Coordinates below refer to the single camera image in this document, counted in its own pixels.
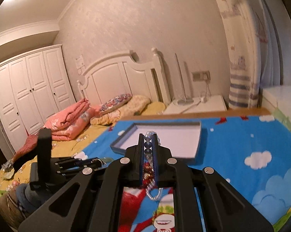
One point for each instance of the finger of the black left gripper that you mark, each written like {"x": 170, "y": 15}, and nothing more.
{"x": 73, "y": 172}
{"x": 75, "y": 161}

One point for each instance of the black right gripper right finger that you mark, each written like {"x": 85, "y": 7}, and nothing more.
{"x": 163, "y": 173}

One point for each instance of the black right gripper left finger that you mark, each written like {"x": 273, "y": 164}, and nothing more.
{"x": 134, "y": 174}

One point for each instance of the shallow grey jewelry tray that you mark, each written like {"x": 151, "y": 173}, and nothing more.
{"x": 184, "y": 139}

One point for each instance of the dark red cloth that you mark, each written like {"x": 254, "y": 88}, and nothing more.
{"x": 26, "y": 153}

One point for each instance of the pink folded quilt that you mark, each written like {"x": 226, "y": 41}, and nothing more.
{"x": 67, "y": 124}

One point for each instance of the patterned pillow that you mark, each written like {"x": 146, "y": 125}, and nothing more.
{"x": 114, "y": 103}

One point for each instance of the yellow blanket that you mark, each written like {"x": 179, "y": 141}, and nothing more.
{"x": 134, "y": 106}

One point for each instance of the white desk lamp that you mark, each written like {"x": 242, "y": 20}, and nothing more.
{"x": 183, "y": 100}

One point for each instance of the white nightstand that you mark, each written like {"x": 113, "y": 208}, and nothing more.
{"x": 214, "y": 103}

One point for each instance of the white wardrobe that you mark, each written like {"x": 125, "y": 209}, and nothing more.
{"x": 33, "y": 86}

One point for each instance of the blue cartoon play mat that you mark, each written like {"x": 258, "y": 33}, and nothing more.
{"x": 252, "y": 153}

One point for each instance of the white bed headboard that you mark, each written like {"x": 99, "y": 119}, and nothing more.
{"x": 119, "y": 73}

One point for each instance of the patterned curtain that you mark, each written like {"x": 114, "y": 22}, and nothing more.
{"x": 252, "y": 48}

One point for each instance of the white windowsill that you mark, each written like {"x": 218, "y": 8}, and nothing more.
{"x": 278, "y": 97}

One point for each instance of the wall power outlet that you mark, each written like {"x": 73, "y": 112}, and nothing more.
{"x": 201, "y": 76}

